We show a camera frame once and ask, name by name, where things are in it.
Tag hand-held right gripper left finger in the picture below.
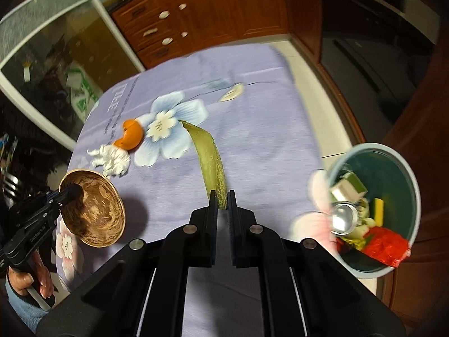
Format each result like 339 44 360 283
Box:
35 190 219 337

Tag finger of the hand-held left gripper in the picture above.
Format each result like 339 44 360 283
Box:
42 183 84 215

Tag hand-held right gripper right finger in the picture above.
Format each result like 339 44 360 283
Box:
227 190 404 337

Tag brown coconut shell bowl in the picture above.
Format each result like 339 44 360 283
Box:
59 169 126 248

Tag long green peel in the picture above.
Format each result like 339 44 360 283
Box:
179 120 228 208

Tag teal plastic bin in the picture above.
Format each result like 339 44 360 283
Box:
326 143 421 279

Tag person's left forearm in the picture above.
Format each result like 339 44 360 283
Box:
5 281 53 327

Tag person's left hand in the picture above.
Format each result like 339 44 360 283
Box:
7 251 56 300

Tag crumpled white tissue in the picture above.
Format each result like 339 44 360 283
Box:
87 145 131 178

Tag orange peel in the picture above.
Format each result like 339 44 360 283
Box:
113 119 144 151

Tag purple floral tablecloth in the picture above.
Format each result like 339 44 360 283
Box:
54 44 351 337

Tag green white bag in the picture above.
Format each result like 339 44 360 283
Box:
67 68 102 120

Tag silver metal can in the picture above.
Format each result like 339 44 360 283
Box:
330 202 360 236

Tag white green melon rind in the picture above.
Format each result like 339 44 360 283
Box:
330 171 369 201

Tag pale vegetable scraps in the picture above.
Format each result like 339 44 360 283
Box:
338 225 369 250

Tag yellow peel piece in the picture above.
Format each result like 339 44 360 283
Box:
372 197 384 225

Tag sliding glass door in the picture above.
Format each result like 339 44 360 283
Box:
0 0 144 148

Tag red plastic bag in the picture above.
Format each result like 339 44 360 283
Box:
361 226 412 267

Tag brown kitchen base cabinet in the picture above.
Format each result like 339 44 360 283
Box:
110 0 299 69

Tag black built-in oven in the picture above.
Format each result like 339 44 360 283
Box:
320 0 444 148

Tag dark wooden door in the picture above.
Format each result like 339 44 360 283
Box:
377 35 449 324

